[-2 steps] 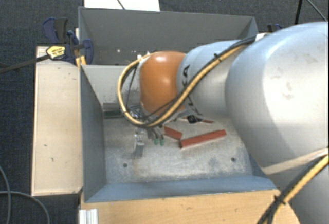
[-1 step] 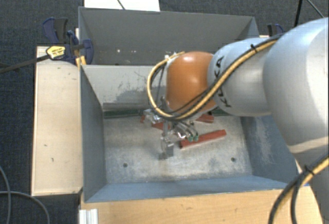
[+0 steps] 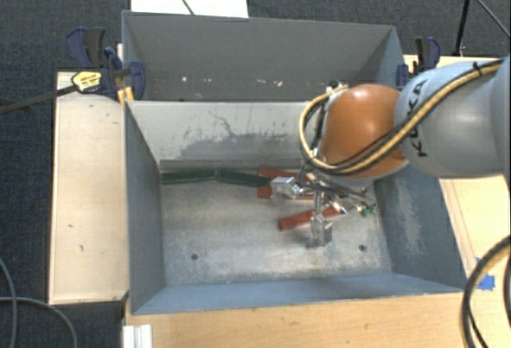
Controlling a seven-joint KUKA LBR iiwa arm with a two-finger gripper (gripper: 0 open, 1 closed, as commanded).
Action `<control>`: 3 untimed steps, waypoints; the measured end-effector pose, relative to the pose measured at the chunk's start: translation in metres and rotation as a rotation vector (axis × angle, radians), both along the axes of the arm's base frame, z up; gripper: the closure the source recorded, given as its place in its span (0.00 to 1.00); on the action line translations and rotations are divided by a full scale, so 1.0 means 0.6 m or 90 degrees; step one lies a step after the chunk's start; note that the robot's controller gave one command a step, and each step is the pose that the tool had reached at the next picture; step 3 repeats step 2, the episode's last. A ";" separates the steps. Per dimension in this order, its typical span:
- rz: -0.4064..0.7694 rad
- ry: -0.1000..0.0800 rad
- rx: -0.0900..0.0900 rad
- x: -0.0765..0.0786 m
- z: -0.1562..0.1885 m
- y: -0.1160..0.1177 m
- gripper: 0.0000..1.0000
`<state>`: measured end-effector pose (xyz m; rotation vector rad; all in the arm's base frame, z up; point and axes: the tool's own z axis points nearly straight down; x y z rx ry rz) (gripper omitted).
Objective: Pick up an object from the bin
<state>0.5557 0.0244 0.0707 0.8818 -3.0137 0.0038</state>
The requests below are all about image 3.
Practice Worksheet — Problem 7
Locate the dark green flat block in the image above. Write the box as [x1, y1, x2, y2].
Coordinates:
[160, 171, 220, 185]
[215, 169, 267, 188]

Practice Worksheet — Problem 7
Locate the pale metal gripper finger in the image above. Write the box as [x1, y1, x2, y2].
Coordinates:
[270, 176, 306, 201]
[306, 216, 335, 249]

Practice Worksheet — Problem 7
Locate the grey metal bin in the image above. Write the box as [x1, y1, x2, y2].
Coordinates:
[121, 10, 469, 316]

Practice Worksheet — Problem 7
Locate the red-brown flat block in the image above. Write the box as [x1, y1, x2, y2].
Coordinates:
[257, 166, 309, 182]
[278, 204, 340, 232]
[256, 185, 316, 201]

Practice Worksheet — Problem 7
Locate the pale wood flat board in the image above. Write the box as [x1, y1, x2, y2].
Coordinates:
[48, 70, 130, 305]

